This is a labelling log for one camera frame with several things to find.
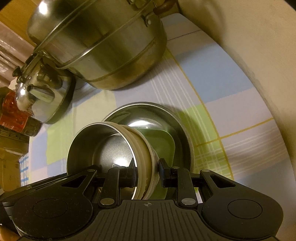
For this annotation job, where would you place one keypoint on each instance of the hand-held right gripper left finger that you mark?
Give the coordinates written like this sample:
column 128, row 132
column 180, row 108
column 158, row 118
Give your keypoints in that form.
column 130, row 177

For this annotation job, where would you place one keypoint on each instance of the blue checked cloth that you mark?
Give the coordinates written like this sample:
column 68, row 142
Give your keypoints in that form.
column 24, row 169

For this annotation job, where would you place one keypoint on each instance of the small stainless steel bowl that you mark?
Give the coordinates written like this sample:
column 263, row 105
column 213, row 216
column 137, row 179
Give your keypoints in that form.
column 101, row 143

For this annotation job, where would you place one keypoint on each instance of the wooden wall panel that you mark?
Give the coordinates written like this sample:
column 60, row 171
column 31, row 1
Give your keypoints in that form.
column 16, row 11

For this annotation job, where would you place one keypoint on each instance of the beige patterned curtain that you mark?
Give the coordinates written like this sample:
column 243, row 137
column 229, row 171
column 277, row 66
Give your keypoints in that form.
column 11, row 51

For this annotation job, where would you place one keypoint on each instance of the stainless steel steamer pot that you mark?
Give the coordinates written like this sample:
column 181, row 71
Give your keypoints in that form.
column 111, row 46

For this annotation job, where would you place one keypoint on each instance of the cream ribbed plastic bowl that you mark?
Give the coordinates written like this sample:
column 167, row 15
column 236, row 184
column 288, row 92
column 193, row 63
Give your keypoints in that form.
column 141, row 153

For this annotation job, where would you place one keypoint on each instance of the stainless steel kettle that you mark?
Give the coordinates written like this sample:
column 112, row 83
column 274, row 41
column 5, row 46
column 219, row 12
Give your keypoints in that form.
column 46, row 99

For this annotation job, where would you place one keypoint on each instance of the green square plate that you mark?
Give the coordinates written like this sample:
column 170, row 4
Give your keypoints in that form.
column 161, row 143

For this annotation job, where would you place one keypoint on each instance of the large stainless steel plate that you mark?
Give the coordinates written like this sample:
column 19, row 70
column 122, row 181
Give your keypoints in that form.
column 180, row 134

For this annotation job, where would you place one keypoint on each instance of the checked tablecloth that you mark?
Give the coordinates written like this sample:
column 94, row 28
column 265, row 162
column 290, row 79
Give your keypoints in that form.
column 219, row 92

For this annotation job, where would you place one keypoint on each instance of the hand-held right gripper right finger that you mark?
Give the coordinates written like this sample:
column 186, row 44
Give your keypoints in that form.
column 162, row 173

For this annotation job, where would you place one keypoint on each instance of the cooking oil bottle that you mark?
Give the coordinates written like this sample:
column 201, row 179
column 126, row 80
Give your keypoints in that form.
column 16, row 115

